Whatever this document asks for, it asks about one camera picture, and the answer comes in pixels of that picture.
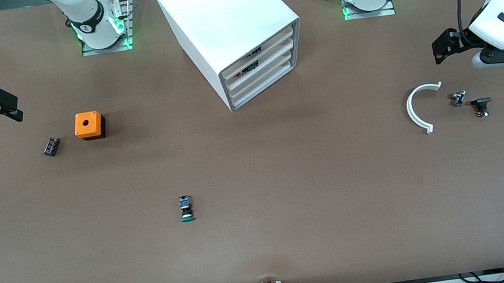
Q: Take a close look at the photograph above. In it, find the white lowest drawer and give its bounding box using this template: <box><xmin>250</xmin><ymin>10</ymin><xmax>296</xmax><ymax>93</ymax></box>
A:
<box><xmin>225</xmin><ymin>54</ymin><xmax>301</xmax><ymax>110</ymax></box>

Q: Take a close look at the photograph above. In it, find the green push button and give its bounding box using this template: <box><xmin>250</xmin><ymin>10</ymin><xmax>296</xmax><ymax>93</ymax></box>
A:
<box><xmin>177</xmin><ymin>194</ymin><xmax>196</xmax><ymax>224</ymax></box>

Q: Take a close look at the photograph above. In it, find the orange button box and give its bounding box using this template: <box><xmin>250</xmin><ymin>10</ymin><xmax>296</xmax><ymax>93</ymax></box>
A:
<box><xmin>72</xmin><ymin>109</ymin><xmax>108</xmax><ymax>143</ymax></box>

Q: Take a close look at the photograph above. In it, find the white drawer with red button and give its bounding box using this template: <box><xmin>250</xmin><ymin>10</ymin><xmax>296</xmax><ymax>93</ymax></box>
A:
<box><xmin>221</xmin><ymin>40</ymin><xmax>301</xmax><ymax>96</ymax></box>

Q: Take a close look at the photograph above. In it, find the white drawer with yellow button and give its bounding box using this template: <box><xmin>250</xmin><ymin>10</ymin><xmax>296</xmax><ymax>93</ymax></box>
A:
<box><xmin>217</xmin><ymin>27</ymin><xmax>300</xmax><ymax>84</ymax></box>

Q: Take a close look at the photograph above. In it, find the white drawer cabinet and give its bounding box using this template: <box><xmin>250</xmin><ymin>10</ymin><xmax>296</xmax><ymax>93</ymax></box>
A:
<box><xmin>155</xmin><ymin>0</ymin><xmax>314</xmax><ymax>122</ymax></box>

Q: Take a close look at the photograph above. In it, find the small black electrical component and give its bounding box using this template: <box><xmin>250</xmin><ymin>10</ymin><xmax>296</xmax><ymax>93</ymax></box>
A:
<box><xmin>41</xmin><ymin>136</ymin><xmax>63</xmax><ymax>158</ymax></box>

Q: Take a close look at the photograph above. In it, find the small metal switch part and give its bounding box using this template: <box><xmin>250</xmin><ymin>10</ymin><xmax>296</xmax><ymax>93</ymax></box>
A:
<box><xmin>449</xmin><ymin>89</ymin><xmax>470</xmax><ymax>109</ymax></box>

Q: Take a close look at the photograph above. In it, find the small black switch part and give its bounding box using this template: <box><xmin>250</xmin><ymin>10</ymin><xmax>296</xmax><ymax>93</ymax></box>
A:
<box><xmin>470</xmin><ymin>95</ymin><xmax>495</xmax><ymax>120</ymax></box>

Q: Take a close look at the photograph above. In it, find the white curved plastic bracket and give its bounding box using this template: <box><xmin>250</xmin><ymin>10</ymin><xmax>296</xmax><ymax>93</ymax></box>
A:
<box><xmin>403</xmin><ymin>80</ymin><xmax>450</xmax><ymax>137</ymax></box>

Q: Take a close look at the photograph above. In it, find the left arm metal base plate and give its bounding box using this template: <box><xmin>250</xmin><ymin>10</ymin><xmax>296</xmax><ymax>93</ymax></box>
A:
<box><xmin>340</xmin><ymin>0</ymin><xmax>397</xmax><ymax>23</ymax></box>

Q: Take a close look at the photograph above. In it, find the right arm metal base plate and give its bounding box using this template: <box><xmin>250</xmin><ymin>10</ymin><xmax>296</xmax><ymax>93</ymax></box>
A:
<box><xmin>73</xmin><ymin>0</ymin><xmax>140</xmax><ymax>58</ymax></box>

